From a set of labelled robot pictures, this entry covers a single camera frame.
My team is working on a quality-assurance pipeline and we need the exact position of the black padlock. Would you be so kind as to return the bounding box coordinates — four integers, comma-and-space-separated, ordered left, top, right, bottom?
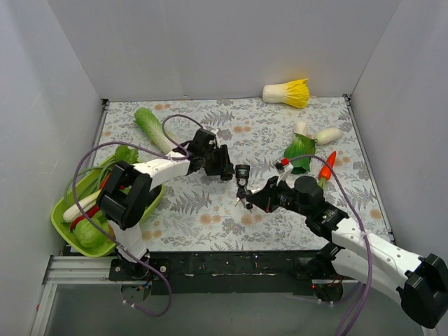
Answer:
235, 164, 250, 187

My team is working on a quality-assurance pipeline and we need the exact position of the black key bunch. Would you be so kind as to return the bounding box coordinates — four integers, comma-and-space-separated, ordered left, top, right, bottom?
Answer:
235, 187, 260, 211

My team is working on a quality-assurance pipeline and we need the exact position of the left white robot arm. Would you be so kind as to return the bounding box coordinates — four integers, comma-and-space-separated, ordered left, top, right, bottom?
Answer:
97, 129, 235, 280

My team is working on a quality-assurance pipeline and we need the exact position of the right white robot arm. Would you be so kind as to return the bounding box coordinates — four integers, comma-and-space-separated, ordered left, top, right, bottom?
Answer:
246, 176, 447, 329

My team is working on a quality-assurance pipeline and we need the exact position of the orange carrot on table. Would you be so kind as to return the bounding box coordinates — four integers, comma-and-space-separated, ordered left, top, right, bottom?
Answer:
318, 151, 337, 189

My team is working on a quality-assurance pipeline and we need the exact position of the green bok choy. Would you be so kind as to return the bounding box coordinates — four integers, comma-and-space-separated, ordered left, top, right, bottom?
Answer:
283, 121, 316, 175

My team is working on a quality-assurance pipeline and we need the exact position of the green napa cabbage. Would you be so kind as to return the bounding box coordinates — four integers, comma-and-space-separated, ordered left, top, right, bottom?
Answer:
134, 108, 179, 155

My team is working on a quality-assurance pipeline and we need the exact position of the floral table mat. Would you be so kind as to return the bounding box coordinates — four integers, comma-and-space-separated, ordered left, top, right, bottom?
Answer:
95, 97, 389, 252

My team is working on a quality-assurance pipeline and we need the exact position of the white radish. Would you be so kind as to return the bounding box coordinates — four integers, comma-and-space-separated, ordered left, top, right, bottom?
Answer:
315, 127, 342, 146

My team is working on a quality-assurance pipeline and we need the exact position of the green leafy vegetable in tray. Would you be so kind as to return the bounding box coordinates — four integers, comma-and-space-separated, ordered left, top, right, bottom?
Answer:
78, 145, 139, 197

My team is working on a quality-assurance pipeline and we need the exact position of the orange carrot in tray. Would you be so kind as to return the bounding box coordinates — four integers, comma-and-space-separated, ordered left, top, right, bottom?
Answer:
99, 173, 111, 189

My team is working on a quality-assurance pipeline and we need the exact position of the yellow napa cabbage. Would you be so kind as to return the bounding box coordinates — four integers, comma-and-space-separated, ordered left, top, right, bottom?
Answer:
262, 78, 310, 109

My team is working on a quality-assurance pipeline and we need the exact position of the red chili pepper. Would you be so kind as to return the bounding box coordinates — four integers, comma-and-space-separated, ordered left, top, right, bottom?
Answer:
70, 206, 99, 232

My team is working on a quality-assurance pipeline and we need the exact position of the white leek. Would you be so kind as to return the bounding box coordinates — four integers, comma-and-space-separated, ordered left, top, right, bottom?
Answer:
63, 190, 101, 223

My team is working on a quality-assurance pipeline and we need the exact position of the round green cabbage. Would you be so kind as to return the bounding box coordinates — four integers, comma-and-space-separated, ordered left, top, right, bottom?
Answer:
73, 218, 111, 249

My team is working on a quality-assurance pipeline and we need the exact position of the green plastic tray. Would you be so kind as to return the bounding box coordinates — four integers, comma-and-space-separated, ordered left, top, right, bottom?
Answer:
50, 155, 165, 258

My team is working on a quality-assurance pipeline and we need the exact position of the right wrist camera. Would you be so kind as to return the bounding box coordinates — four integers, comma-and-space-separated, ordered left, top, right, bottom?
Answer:
274, 158, 294, 184

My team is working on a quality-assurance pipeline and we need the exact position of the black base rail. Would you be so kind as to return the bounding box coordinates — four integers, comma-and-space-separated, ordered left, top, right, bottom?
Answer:
108, 251, 344, 302

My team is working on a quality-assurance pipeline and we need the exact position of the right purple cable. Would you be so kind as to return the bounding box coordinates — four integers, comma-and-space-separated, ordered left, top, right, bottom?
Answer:
288, 154, 372, 336

